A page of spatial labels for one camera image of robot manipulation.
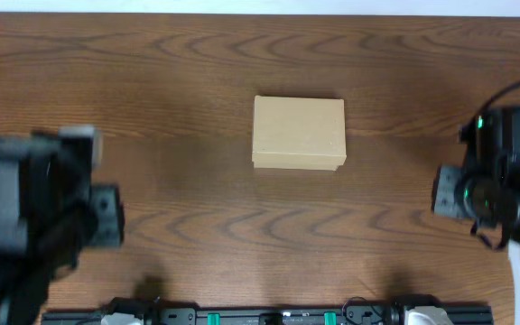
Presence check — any cardboard box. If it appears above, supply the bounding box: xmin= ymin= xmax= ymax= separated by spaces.
xmin=252 ymin=96 xmax=347 ymax=171

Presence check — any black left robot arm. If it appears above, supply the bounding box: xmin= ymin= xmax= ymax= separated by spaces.
xmin=0 ymin=125 xmax=125 ymax=324

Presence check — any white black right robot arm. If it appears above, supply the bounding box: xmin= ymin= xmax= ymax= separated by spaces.
xmin=432 ymin=106 xmax=520 ymax=324

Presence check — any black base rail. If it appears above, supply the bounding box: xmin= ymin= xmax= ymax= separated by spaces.
xmin=41 ymin=294 xmax=495 ymax=325

